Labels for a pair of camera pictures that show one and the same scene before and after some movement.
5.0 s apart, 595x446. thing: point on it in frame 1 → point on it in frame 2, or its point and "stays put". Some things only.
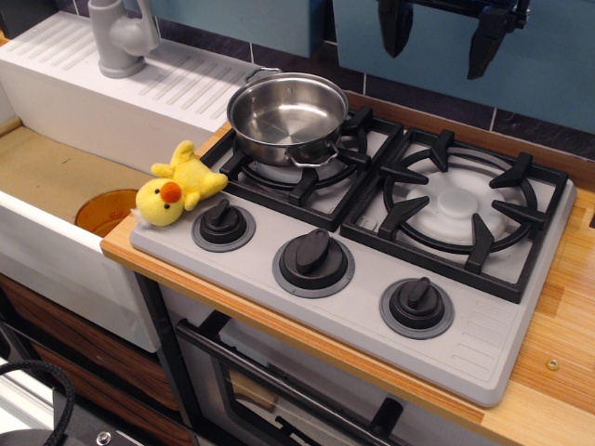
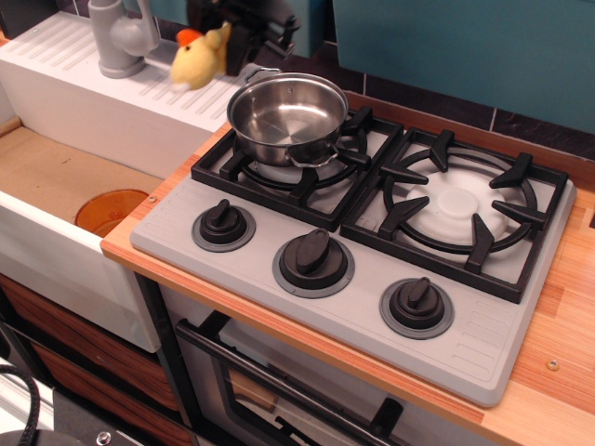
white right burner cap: (456, 197) stays put
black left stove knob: (223, 228) stays put
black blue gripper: (494, 24) → (252, 23)
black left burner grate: (322, 194) stays put
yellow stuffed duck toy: (159, 202) → (201, 59)
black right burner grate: (466, 212) stays put
